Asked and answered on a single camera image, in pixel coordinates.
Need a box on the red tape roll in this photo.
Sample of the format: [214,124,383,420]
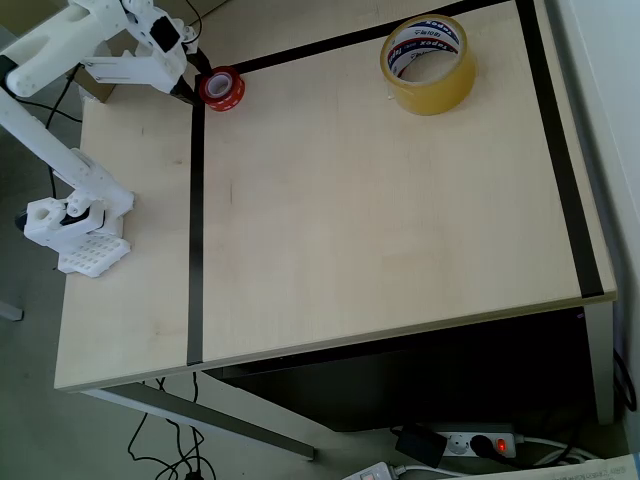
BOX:
[198,66,246,112]

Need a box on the long black tape stripe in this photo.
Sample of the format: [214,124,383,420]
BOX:
[185,74,208,366]
[232,0,521,71]
[514,0,605,298]

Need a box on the yellow packing tape roll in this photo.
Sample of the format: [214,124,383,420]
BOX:
[380,14,478,117]

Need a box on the grey slanted table leg bar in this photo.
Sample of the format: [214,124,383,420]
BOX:
[82,383,317,461]

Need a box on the black power adapter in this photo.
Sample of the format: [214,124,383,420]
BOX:
[394,423,447,469]

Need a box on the white power strip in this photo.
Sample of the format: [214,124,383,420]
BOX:
[342,460,394,480]

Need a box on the black round plug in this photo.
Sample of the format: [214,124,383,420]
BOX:
[471,433,497,459]

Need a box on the grey upright table leg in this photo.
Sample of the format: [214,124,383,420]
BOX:
[589,302,615,426]

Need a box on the printed paper sheet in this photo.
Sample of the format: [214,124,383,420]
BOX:
[469,452,640,480]

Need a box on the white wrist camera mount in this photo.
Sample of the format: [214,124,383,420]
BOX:
[81,48,161,87]

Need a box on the black camera cable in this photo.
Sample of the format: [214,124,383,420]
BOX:
[186,0,204,45]

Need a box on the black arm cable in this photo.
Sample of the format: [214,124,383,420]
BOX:
[46,69,85,201]

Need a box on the white perforated base plate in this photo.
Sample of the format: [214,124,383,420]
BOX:
[57,234,133,277]

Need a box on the thin black floor cable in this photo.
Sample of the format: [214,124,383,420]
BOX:
[157,372,219,480]
[126,412,174,480]

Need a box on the grey power strip red switch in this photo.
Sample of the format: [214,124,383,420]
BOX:
[434,423,517,460]

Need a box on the white power cable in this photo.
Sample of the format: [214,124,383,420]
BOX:
[513,433,599,471]

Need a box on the black cable loop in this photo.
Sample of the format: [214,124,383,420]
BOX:
[613,348,640,414]

